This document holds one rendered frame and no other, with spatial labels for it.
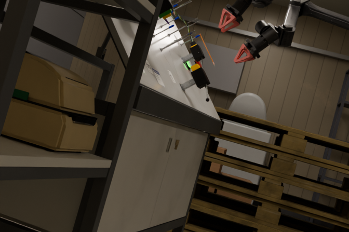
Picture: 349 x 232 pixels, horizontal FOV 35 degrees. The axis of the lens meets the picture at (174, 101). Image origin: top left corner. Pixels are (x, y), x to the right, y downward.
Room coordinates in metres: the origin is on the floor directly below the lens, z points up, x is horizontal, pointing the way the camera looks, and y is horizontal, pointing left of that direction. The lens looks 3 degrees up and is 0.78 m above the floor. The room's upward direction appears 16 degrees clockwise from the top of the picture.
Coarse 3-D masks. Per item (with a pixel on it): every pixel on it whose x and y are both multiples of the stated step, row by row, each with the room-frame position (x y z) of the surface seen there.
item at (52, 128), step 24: (24, 72) 1.21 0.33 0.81; (48, 72) 1.20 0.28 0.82; (72, 72) 1.36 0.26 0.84; (24, 96) 1.20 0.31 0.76; (48, 96) 1.20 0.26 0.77; (72, 96) 1.25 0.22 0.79; (24, 120) 1.20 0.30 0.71; (48, 120) 1.19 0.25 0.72; (72, 120) 1.22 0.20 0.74; (48, 144) 1.19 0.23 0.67; (72, 144) 1.25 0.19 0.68
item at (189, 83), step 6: (192, 72) 2.03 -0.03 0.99; (198, 72) 2.02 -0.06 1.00; (204, 72) 2.04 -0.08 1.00; (192, 78) 2.04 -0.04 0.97; (198, 78) 2.02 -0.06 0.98; (204, 78) 2.02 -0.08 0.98; (180, 84) 2.05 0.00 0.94; (186, 84) 2.05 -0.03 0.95; (192, 84) 2.04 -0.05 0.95; (198, 84) 2.02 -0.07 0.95; (204, 84) 2.02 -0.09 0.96
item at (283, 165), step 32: (288, 128) 3.63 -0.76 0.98; (224, 160) 3.70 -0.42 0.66; (288, 160) 3.63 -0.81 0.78; (320, 160) 3.59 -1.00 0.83; (256, 192) 3.68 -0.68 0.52; (320, 192) 3.58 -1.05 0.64; (192, 224) 3.78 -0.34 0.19; (224, 224) 4.37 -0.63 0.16; (256, 224) 3.63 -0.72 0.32; (288, 224) 4.00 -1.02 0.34
